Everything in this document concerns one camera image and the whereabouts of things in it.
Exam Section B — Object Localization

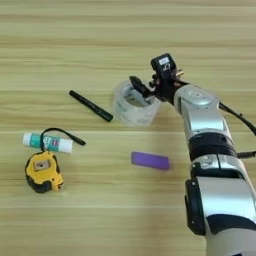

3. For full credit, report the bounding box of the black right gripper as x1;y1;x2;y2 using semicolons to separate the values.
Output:
129;68;189;104

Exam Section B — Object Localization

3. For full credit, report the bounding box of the clear packing tape roll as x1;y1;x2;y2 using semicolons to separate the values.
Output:
111;79;163;128

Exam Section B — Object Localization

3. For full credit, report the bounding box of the black marker pen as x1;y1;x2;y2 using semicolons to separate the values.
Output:
68;89;114;123

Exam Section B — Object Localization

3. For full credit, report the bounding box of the white and green glue stick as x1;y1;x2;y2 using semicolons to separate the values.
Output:
22;132;74;154

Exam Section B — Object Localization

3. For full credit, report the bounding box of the yellow black tape measure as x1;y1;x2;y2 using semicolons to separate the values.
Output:
24;127;87;194

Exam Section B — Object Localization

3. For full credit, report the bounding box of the black box with white label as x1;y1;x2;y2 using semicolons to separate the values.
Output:
150;53;178;79

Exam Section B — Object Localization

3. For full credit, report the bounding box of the purple eraser block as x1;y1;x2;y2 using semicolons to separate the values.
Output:
130;151;171;171

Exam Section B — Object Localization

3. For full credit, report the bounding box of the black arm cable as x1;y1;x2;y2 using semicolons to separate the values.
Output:
218;101;256;159

